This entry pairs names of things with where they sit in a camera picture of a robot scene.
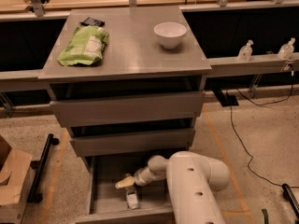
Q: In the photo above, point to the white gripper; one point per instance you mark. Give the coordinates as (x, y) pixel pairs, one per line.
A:
(139, 179)

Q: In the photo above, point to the clear plastic bottle with label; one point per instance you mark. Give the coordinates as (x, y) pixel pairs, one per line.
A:
(131, 193)

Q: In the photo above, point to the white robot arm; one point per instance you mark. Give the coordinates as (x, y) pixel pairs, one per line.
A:
(191, 179)

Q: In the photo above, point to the grey open bottom drawer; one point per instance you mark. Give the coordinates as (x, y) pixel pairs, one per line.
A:
(107, 205)

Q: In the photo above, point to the grey middle drawer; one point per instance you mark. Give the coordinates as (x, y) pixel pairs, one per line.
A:
(132, 142)

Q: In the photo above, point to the grey top drawer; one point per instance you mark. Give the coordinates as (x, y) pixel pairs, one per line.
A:
(128, 109)

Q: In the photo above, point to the grey drawer cabinet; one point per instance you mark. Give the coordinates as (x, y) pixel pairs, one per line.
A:
(134, 64)

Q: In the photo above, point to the clear pump dispenser bottle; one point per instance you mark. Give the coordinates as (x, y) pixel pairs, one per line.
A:
(245, 52)

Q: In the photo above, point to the black metal bar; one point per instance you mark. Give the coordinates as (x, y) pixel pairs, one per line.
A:
(34, 196)

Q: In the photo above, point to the brown cardboard box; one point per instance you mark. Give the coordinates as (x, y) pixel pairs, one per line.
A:
(16, 177)

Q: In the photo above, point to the green snack bag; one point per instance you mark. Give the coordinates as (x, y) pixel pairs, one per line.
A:
(85, 47)

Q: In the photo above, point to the white bowl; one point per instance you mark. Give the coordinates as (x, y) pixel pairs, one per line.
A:
(169, 34)

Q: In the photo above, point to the black bar at right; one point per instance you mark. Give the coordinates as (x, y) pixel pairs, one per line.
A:
(289, 196)

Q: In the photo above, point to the small black packet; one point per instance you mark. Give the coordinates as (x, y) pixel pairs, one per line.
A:
(92, 22)

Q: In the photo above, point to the grey metal rail shelf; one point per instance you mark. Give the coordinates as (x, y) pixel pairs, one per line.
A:
(258, 64)

